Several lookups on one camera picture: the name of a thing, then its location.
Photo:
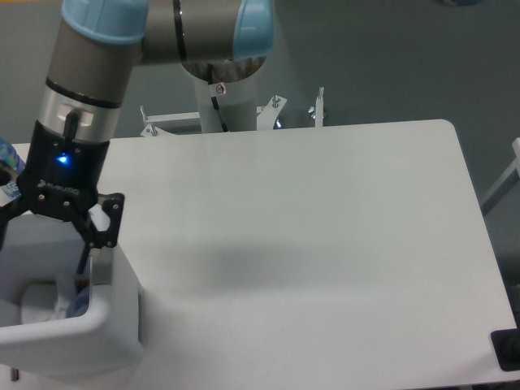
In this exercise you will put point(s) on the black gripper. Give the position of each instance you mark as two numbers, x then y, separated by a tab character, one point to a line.
60	181

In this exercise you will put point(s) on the white paper wrapper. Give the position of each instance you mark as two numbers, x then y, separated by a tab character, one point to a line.
44	302

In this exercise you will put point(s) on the clear plastic bottle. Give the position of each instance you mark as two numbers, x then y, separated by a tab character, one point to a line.
80	304

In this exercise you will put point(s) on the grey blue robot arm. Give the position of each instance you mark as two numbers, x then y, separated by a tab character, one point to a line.
98	45

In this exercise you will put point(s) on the white plastic trash can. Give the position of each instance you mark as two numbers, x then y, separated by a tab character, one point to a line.
43	250

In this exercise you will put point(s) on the blue labelled water bottle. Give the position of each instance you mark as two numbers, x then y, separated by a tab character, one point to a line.
13	160

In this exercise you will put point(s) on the black clamp at table edge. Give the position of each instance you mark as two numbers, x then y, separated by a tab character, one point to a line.
506	345

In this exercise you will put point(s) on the white metal frame bracket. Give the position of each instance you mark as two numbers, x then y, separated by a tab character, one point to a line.
170	124

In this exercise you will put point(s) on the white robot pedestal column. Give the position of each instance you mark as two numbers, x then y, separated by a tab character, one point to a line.
226	94

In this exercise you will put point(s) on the white upright bracket post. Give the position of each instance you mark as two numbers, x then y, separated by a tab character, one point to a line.
317	112

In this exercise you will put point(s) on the white frame leg right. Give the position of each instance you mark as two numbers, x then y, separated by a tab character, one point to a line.
504	183

